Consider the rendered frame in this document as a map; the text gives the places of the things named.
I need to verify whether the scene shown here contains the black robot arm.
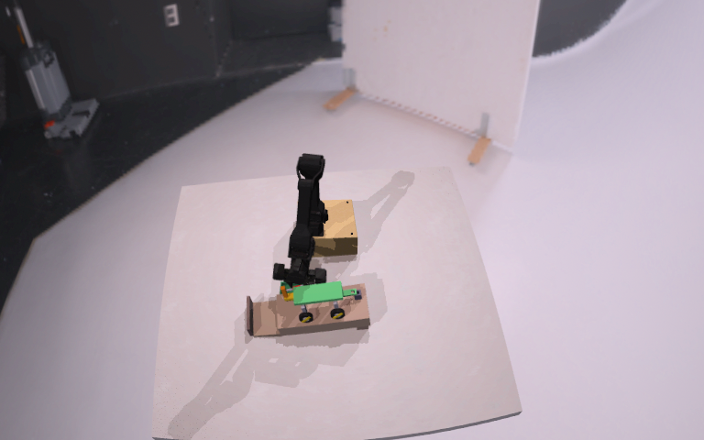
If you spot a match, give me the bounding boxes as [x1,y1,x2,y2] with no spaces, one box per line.
[288,153,328,284]

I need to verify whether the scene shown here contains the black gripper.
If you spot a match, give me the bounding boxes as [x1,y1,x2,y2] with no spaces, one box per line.
[272,263,326,289]

